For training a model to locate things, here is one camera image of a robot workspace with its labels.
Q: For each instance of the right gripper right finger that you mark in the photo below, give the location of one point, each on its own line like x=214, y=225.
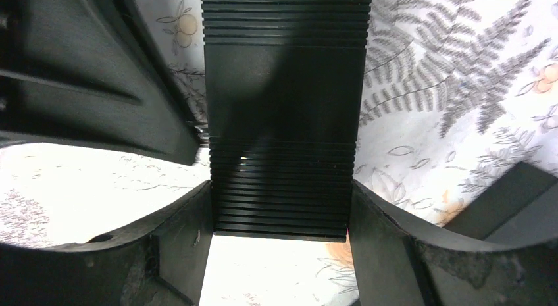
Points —
x=401, y=259

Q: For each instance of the floral patterned table mat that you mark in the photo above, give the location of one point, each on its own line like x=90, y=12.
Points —
x=455, y=94

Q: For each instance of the black network switch box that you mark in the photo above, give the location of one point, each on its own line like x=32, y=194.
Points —
x=520, y=208

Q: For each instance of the small black adapter box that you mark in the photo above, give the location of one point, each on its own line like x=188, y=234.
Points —
x=284, y=80

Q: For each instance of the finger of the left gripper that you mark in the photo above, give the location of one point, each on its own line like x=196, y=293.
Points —
x=87, y=73

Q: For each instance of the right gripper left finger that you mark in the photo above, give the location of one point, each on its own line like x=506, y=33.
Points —
x=159, y=259

